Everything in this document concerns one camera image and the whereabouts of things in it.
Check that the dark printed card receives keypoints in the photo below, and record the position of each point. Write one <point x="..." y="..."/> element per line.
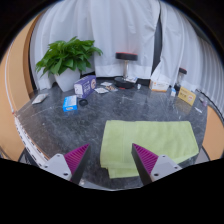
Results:
<point x="112" y="88"/>

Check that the white booklet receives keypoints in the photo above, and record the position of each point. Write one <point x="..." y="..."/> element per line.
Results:
<point x="131" y="79"/>

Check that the small white sachet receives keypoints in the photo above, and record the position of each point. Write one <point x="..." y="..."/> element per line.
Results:
<point x="198" y="110"/>

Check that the yellow box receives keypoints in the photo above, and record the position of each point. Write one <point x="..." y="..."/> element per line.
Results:
<point x="186" y="96"/>

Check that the bar stool with red-black seat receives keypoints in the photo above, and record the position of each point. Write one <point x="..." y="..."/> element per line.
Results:
<point x="126" y="56"/>
<point x="181" y="75"/>

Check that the white curtain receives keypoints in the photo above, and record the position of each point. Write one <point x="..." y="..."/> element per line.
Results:
<point x="110" y="30"/>
<point x="186" y="50"/>

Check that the white plastic packet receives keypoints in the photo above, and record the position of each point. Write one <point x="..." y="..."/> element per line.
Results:
<point x="40" y="98"/>

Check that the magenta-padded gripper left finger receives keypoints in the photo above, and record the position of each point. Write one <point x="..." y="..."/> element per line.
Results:
<point x="58" y="165"/>

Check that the purple cardboard box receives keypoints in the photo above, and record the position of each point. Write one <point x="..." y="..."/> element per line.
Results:
<point x="85" y="86"/>

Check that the small blue and white box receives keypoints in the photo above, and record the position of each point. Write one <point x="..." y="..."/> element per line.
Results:
<point x="173" y="92"/>

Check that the small black round lid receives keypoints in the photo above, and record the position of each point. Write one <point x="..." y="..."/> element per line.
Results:
<point x="83" y="102"/>

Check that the white card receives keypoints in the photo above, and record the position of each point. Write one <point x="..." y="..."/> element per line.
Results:
<point x="106" y="84"/>
<point x="101" y="90"/>

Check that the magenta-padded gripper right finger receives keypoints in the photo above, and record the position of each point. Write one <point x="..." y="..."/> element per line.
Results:
<point x="163" y="165"/>

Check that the green plant in white pot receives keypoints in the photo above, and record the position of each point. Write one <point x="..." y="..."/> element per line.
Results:
<point x="66" y="60"/>

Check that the white and orange box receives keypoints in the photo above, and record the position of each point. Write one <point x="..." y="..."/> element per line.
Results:
<point x="159" y="86"/>

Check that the light green towel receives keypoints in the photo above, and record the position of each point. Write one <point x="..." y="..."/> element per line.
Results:
<point x="156" y="140"/>

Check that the small white tube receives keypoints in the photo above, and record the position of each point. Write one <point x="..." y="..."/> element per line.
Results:
<point x="139" y="86"/>

